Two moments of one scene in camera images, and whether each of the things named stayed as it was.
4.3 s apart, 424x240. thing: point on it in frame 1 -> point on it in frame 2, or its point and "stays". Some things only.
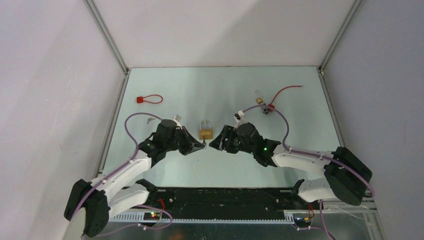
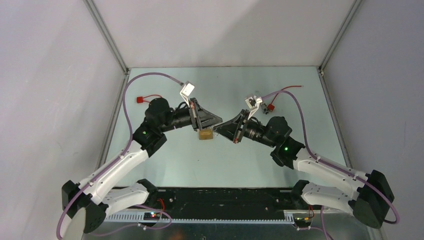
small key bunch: [265, 108] stays
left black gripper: [193, 145] -> [200, 118]
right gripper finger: [221, 142] -> [228, 130]
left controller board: [151, 216] stays
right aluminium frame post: [347, 22] stays
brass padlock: [207, 133] stays
